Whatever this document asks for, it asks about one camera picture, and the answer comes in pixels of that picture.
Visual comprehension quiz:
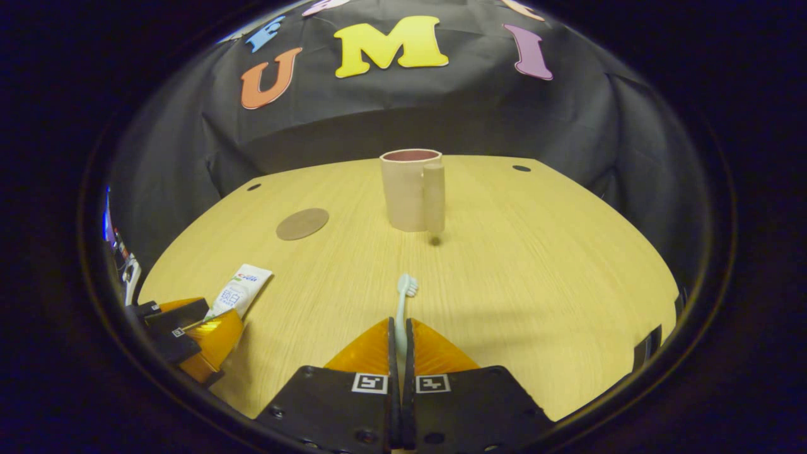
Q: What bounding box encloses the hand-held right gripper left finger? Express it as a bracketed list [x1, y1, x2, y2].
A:
[255, 317, 402, 454]

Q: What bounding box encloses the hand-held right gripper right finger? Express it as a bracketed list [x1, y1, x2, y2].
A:
[403, 318, 557, 454]

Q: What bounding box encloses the pale green toothbrush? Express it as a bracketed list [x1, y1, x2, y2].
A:
[394, 273, 420, 379]

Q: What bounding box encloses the white toothpaste tube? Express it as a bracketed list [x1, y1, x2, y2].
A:
[205, 264, 274, 322]

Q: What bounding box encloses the round brown coaster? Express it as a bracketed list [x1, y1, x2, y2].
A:
[276, 207, 330, 242]

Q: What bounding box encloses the beige cup with brown inside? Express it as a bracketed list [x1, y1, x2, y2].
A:
[380, 148, 446, 235]

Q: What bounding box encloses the white power strip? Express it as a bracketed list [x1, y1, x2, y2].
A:
[122, 252, 143, 305]

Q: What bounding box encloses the lit screen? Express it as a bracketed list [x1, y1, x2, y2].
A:
[102, 186, 118, 248]

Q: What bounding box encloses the black backdrop cloth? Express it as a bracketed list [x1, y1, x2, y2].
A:
[106, 0, 714, 303]

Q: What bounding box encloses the black desk edge bracket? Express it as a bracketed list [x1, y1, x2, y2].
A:
[633, 325, 663, 374]

